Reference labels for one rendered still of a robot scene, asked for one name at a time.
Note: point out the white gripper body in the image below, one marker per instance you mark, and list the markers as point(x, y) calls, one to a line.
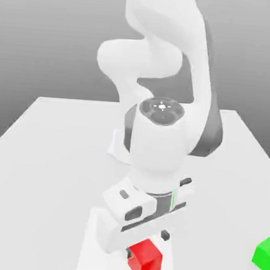
point(112, 235)

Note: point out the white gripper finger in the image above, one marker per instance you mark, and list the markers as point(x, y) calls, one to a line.
point(129, 254)
point(165, 235)

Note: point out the small green cube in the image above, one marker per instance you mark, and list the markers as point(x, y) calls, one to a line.
point(263, 256)

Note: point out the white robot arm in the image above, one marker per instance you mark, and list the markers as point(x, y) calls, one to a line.
point(156, 147)

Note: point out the small red cube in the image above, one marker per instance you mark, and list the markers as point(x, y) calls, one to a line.
point(144, 258)

